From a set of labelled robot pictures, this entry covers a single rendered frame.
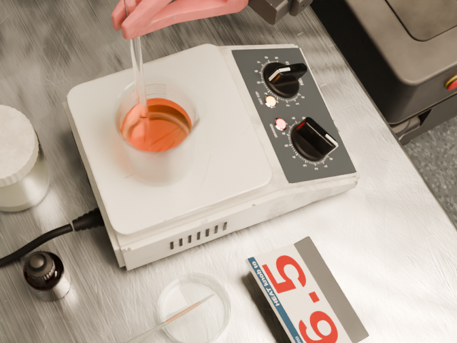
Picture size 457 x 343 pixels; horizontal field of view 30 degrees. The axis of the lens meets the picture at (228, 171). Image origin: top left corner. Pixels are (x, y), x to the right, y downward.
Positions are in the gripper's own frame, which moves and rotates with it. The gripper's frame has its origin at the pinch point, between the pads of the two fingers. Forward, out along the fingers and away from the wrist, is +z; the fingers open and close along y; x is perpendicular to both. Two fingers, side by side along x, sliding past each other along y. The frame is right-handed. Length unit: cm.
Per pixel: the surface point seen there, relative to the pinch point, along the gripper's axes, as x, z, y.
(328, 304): 25.3, -2.6, 16.9
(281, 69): 18.8, -11.7, 2.4
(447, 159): 101, -56, 13
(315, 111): 22.0, -12.3, 5.9
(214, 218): 19.2, 0.2, 7.1
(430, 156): 101, -54, 10
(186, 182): 16.9, 0.2, 4.2
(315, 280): 25.4, -3.3, 14.9
